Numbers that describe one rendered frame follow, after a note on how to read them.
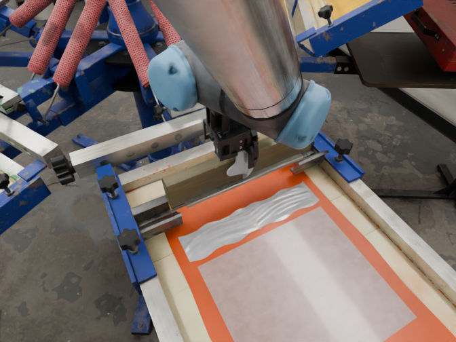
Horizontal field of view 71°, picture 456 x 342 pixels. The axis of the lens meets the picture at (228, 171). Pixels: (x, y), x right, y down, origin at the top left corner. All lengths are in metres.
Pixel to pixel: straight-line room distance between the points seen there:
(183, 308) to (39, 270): 1.41
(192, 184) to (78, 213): 1.54
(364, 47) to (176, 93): 1.22
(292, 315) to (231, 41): 0.58
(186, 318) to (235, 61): 0.56
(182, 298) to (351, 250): 0.39
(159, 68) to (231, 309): 0.49
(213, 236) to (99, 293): 1.16
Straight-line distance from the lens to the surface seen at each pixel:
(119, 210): 0.78
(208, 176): 0.65
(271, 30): 0.23
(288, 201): 0.82
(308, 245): 0.77
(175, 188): 0.63
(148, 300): 0.68
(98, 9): 1.17
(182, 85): 0.39
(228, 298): 0.70
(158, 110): 0.91
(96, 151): 0.87
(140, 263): 0.70
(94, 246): 1.97
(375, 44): 1.58
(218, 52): 0.22
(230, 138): 0.57
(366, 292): 0.76
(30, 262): 2.07
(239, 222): 0.78
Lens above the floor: 1.62
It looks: 49 degrees down
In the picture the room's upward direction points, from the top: straight up
